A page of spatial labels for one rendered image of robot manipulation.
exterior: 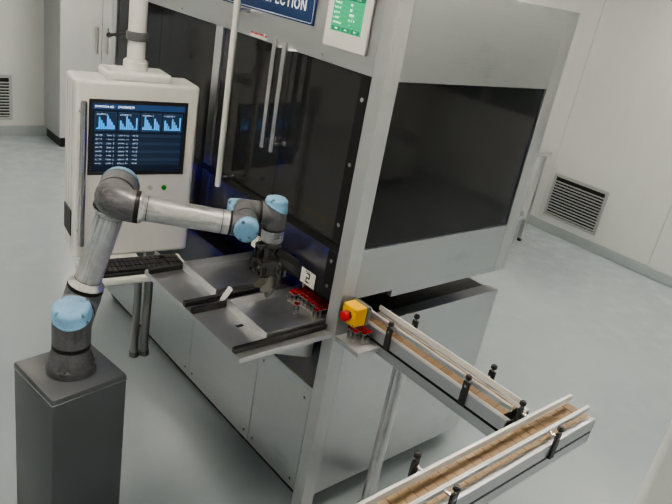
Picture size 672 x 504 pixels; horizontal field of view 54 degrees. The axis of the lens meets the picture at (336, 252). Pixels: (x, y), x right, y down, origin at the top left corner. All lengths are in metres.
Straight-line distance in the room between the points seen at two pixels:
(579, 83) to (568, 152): 0.67
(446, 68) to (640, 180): 4.56
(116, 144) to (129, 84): 0.25
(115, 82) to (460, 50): 1.32
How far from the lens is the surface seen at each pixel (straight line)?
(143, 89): 2.82
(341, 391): 2.64
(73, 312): 2.16
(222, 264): 2.82
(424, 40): 2.22
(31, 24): 7.44
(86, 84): 2.76
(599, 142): 6.88
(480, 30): 2.42
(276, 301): 2.58
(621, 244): 6.85
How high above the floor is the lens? 2.09
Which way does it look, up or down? 23 degrees down
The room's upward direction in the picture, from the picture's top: 11 degrees clockwise
